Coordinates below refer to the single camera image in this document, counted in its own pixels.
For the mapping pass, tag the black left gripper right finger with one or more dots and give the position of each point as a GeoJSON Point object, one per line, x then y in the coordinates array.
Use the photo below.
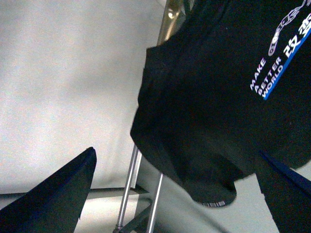
{"type": "Point", "coordinates": [286, 193]}

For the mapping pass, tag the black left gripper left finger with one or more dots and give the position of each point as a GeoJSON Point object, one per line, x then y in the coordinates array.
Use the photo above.
{"type": "Point", "coordinates": [55, 205]}

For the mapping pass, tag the black printed t-shirt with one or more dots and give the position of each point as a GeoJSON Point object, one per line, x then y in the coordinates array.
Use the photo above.
{"type": "Point", "coordinates": [233, 82]}

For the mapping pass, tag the grey metal drying rack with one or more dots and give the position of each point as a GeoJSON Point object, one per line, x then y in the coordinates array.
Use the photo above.
{"type": "Point", "coordinates": [171, 17]}

